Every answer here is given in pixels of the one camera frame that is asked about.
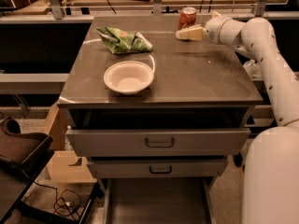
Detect middle grey drawer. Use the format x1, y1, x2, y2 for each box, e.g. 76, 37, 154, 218
88, 158, 227, 179

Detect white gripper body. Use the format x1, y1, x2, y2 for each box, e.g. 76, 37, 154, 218
205, 16, 245, 45

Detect black office chair base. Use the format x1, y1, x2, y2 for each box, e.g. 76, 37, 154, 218
234, 153, 243, 168

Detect green chip bag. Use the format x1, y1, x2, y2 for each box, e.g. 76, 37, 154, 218
96, 26, 152, 54

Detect cardboard box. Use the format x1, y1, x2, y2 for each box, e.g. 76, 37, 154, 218
42, 104, 96, 184

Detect bottom grey drawer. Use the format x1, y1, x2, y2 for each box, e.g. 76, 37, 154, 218
103, 178, 216, 224

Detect black cable on floor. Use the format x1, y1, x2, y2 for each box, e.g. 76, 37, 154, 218
33, 180, 83, 223

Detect white paper bowl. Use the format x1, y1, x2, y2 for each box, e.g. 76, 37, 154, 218
104, 61, 155, 95

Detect top grey drawer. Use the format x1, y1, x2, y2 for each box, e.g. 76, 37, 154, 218
66, 128, 249, 158

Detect grey drawer cabinet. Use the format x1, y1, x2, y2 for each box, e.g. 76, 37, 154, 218
58, 16, 261, 224

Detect grey drawer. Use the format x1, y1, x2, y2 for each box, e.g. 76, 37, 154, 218
103, 178, 216, 224
88, 158, 227, 179
66, 128, 249, 158

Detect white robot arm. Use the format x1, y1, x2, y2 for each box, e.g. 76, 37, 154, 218
176, 15, 299, 224

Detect red coke can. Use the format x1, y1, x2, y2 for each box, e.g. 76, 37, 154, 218
178, 7, 196, 30

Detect brown chair seat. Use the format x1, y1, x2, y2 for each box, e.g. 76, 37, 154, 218
0, 115, 54, 179

